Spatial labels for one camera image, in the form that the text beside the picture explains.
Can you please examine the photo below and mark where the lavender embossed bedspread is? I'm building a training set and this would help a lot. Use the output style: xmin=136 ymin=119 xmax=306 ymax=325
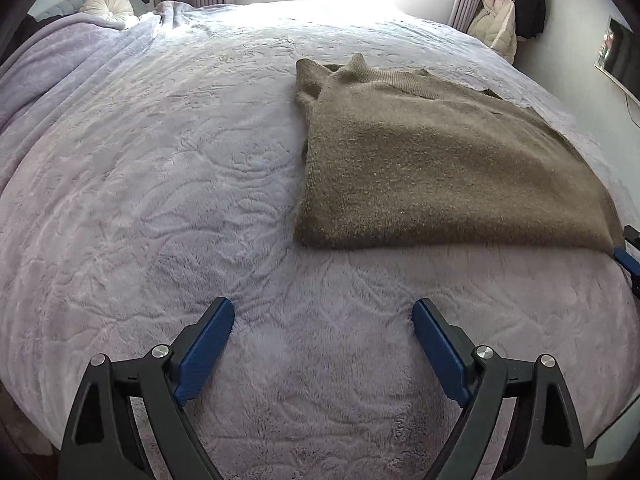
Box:
xmin=0 ymin=0 xmax=640 ymax=480

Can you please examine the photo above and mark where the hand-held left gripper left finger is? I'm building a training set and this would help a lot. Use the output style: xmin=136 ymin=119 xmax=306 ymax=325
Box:
xmin=58 ymin=296 xmax=236 ymax=480

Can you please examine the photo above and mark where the lavender fleece blanket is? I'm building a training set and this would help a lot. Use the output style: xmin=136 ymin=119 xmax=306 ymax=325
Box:
xmin=0 ymin=2 xmax=166 ymax=133

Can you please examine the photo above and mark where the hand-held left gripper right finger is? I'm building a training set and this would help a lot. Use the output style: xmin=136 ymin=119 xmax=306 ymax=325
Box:
xmin=411 ymin=298 xmax=587 ymax=480

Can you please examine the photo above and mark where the cream puffer jacket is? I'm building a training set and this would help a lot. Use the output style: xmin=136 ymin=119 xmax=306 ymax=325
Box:
xmin=467 ymin=0 xmax=518 ymax=64

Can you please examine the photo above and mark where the round white pillow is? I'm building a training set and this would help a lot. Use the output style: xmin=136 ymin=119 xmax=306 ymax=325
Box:
xmin=80 ymin=0 xmax=136 ymax=28

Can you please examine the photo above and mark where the wall-mounted television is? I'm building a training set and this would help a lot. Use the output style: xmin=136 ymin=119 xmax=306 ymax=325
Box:
xmin=594 ymin=16 xmax=640 ymax=107

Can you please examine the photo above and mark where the brown knit sweater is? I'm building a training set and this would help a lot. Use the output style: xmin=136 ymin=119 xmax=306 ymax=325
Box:
xmin=292 ymin=52 xmax=626 ymax=257

